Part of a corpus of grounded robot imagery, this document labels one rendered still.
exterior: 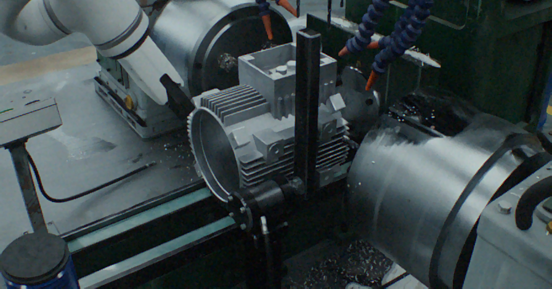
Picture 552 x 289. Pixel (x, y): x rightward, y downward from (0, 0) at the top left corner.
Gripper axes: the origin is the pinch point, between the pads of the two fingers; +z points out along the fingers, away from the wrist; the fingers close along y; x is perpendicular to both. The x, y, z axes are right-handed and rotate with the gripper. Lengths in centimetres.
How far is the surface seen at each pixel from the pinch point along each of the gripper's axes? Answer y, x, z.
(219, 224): 10.2, -8.6, 14.6
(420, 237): 41.5, 6.9, 7.2
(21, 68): -258, -29, 91
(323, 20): -3.8, 30.6, 11.0
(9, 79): -246, -39, 86
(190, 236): 10.2, -13.2, 12.0
